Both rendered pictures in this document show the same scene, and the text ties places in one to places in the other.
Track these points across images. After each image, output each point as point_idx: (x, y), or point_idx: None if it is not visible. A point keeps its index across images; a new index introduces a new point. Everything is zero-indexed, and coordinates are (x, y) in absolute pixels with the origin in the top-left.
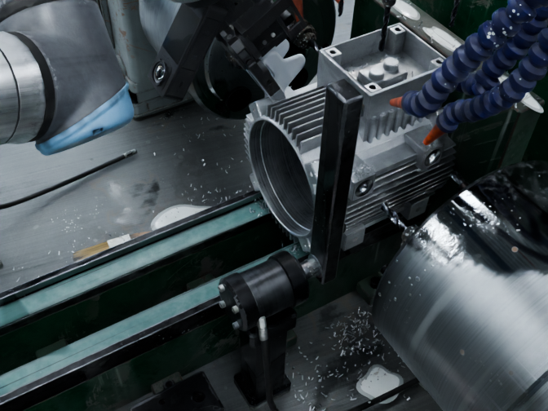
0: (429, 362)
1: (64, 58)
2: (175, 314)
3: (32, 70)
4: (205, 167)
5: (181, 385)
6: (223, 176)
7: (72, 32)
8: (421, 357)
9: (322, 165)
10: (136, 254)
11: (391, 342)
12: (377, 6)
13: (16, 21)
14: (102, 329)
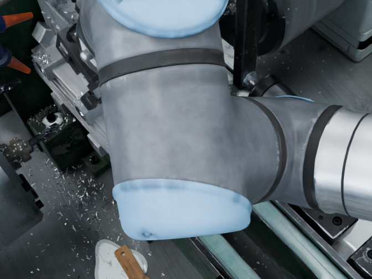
0: (324, 0)
1: (310, 102)
2: (269, 204)
3: (351, 108)
4: (41, 267)
5: (304, 207)
6: (53, 247)
7: (277, 102)
8: (320, 6)
9: (251, 10)
10: (216, 253)
11: (295, 35)
12: (0, 8)
13: (290, 143)
14: (299, 256)
